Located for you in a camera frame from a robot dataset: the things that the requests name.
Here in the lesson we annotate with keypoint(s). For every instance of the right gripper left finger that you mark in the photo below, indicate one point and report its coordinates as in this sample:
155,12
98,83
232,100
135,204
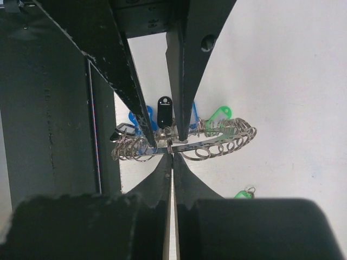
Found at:
134,225

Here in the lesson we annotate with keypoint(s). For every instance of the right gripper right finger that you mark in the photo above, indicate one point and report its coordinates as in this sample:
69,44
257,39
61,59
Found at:
212,227

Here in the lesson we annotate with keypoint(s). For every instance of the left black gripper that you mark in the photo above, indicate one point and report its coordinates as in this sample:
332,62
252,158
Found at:
99,29

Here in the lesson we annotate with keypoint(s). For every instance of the metal disc keyring organizer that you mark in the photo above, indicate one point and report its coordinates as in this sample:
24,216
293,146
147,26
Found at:
234,134

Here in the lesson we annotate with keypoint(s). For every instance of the black clear key tag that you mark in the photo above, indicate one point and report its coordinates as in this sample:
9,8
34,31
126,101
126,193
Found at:
123,130

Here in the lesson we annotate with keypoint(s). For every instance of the blue key tag inner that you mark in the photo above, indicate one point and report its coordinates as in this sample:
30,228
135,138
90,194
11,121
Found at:
193,119

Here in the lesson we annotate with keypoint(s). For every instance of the black tag key on ring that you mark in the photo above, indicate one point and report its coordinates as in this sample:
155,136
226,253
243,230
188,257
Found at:
164,112

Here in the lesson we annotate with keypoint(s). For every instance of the green tag key on ring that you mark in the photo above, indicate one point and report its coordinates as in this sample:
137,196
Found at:
222,113

